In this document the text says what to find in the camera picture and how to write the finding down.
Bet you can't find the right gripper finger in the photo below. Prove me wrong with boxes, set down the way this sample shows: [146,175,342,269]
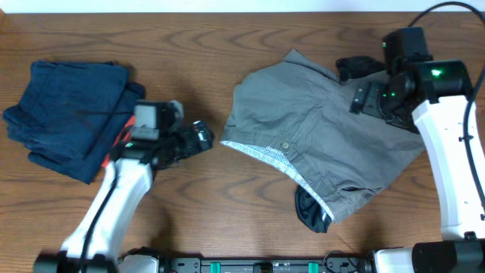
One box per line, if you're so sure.
[336,55,385,81]
[349,87,365,115]

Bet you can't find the grey shorts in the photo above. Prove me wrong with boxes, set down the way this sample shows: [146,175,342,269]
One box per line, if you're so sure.
[221,50,425,223]

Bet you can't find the black patterned jersey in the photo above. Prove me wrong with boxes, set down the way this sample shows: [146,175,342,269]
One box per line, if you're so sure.
[295,186,332,234]

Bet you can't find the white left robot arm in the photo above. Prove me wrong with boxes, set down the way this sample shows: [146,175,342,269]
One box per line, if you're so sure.
[33,121,214,273]

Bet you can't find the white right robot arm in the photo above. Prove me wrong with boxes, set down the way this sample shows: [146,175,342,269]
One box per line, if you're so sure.
[350,60,484,272]

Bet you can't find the orange red garment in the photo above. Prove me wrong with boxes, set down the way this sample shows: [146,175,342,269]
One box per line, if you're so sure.
[101,115,136,169]

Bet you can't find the folded navy blue garment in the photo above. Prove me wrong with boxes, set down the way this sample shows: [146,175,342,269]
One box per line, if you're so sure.
[2,61,146,184]

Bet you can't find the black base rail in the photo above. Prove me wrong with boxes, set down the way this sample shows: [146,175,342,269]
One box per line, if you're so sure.
[117,246,380,273]

